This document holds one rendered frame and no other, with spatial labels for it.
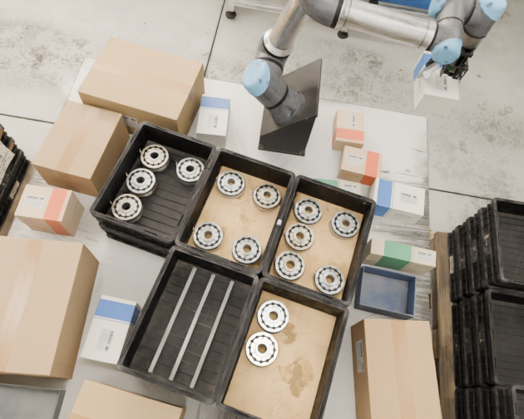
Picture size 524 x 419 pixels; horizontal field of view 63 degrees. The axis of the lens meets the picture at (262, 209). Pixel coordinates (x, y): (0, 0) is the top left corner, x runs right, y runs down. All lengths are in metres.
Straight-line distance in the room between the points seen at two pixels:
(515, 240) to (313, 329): 1.19
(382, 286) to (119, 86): 1.26
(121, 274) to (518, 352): 1.72
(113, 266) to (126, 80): 0.72
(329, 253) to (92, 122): 1.01
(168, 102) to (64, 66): 1.56
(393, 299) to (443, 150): 1.54
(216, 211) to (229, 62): 1.71
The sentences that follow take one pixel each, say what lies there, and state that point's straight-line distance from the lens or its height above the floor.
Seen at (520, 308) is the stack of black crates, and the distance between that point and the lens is 2.33.
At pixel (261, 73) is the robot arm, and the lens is 1.56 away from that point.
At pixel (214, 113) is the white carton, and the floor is 0.79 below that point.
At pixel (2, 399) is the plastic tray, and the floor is 0.70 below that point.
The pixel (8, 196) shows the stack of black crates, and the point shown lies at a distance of 2.51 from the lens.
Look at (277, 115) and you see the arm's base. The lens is 1.66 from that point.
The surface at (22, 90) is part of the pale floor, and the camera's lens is 3.16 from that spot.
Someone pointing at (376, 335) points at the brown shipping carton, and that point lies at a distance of 1.47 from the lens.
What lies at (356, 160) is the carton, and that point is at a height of 0.77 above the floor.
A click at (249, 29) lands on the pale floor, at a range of 3.32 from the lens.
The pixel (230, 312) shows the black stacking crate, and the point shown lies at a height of 0.83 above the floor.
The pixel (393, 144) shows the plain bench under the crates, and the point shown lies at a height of 0.70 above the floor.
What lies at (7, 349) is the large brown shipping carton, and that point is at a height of 0.90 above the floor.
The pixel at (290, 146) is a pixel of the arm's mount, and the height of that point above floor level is 0.75.
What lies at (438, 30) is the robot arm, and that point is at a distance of 1.34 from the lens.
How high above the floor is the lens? 2.24
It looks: 65 degrees down
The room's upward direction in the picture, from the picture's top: 12 degrees clockwise
